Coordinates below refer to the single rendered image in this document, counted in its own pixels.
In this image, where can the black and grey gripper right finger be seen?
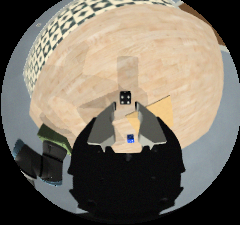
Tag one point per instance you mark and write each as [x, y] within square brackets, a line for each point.
[156, 134]

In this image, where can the tan square mat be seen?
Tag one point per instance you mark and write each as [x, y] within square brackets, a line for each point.
[161, 108]

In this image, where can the black die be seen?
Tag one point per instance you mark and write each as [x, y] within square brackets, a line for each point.
[125, 97]

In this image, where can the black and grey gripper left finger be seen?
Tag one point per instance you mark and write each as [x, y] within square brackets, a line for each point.
[97, 134]

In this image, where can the blue die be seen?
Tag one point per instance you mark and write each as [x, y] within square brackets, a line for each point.
[130, 138]

